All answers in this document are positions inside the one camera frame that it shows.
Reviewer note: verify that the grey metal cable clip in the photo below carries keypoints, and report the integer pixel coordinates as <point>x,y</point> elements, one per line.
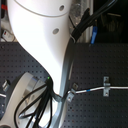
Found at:
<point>106,85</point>

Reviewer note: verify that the small grey clip left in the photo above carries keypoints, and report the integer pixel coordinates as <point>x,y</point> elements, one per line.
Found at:
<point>5,85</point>

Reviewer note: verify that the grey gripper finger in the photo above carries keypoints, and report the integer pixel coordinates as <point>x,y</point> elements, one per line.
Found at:
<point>72,92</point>

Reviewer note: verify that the blue connector plug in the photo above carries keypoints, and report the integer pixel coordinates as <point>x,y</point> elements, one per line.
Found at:
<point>94,34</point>

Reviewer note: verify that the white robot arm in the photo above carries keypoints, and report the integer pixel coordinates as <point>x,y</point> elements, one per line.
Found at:
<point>42,29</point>

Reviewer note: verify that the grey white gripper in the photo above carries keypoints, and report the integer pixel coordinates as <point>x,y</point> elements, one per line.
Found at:
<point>32,103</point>

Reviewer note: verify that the black perforated breadboard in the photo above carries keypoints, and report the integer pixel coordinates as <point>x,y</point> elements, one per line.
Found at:
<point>89,108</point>

